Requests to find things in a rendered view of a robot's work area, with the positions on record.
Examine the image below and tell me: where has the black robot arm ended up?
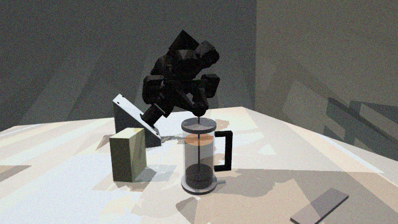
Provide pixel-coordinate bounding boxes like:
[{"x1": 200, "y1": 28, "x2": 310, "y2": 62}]
[{"x1": 140, "y1": 30, "x2": 219, "y2": 128}]

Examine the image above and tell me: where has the french press coffee maker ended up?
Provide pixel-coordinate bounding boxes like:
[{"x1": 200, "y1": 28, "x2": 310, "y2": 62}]
[{"x1": 181, "y1": 102, "x2": 233, "y2": 195}]

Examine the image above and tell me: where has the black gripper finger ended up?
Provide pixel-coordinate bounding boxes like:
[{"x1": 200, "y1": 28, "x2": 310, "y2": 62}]
[
  {"x1": 164, "y1": 80, "x2": 194, "y2": 112},
  {"x1": 192, "y1": 79, "x2": 209, "y2": 110}
]

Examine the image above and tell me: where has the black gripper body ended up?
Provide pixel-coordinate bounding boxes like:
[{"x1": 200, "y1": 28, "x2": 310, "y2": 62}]
[{"x1": 142, "y1": 63, "x2": 220, "y2": 104}]

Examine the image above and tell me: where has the grey flat bar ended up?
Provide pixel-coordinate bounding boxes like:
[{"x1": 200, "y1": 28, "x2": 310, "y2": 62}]
[{"x1": 290, "y1": 188, "x2": 349, "y2": 224}]

